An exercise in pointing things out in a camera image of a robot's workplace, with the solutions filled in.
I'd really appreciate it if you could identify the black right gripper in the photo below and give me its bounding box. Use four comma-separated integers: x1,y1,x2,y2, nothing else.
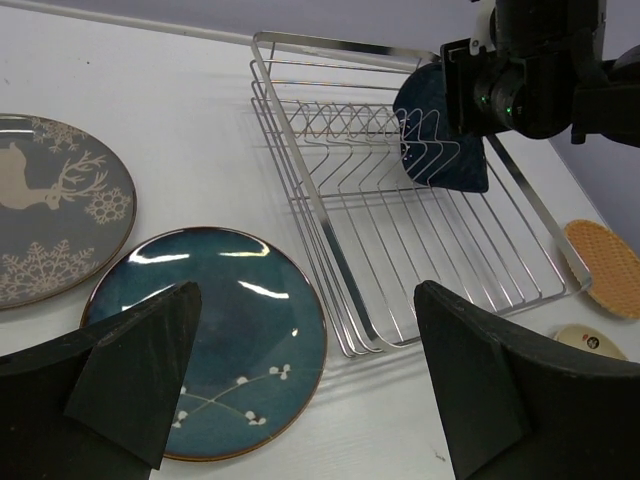
440,1,607,139

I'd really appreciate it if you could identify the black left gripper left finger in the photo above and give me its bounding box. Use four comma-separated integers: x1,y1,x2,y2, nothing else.
1,282,202,479

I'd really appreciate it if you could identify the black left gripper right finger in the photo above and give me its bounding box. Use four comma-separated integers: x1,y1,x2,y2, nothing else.
414,280,639,479

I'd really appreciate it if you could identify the dark blue leaf plate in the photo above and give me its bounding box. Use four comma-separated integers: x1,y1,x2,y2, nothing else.
393,63,489,193

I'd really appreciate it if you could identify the grey deer pattern plate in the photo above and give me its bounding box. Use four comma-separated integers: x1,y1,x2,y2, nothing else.
1,113,137,310

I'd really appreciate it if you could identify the cream floral plate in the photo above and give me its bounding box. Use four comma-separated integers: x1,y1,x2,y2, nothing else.
553,324,628,361

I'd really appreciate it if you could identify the teal blossom round plate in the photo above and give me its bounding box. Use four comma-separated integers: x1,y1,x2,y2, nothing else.
82,226,328,462

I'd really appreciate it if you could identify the woven tan round plate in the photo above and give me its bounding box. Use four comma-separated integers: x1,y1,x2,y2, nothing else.
564,219,639,320

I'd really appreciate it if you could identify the wire metal dish rack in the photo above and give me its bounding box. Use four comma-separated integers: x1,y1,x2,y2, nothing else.
250,32,592,358

